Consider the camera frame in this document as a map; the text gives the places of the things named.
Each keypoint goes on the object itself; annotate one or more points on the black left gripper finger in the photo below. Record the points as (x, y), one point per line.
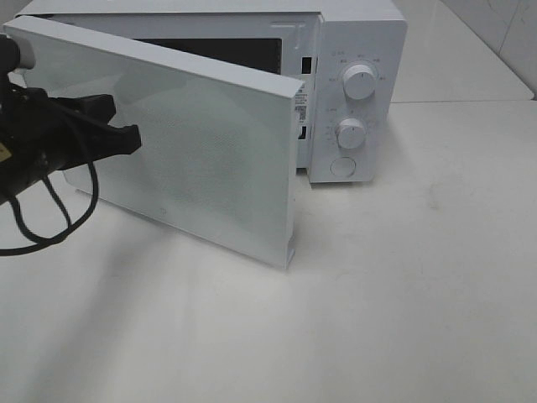
(85, 113)
(101, 141)

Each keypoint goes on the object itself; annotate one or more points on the white microwave knob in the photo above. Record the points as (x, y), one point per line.
(350, 133)
(359, 80)

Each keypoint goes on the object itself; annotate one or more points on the round white door button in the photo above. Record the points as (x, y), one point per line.
(343, 167)

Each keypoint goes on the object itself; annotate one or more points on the white microwave door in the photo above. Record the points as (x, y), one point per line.
(219, 141)

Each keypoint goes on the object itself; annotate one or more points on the white microwave oven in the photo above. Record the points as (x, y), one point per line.
(266, 44)

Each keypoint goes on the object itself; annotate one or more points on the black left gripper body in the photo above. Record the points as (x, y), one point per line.
(35, 142)

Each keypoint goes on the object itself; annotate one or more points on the lower white microwave knob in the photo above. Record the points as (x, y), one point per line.
(350, 133)

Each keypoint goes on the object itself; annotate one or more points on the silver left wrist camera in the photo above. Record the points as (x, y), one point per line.
(16, 54)

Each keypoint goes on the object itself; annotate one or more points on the upper white microwave knob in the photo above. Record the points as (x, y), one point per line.
(359, 80)

